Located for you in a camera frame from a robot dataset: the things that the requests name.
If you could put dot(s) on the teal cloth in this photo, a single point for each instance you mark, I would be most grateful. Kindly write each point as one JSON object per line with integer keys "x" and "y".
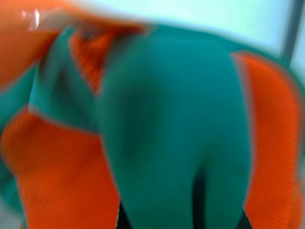
{"x": 171, "y": 114}

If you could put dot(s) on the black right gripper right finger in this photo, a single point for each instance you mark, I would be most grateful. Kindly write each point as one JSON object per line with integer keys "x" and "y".
{"x": 241, "y": 221}

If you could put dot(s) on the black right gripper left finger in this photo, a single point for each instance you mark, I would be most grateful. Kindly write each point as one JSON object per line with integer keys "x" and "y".
{"x": 124, "y": 219}

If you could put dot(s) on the grey vertical bar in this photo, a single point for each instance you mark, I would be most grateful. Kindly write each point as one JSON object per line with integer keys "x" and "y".
{"x": 289, "y": 31}

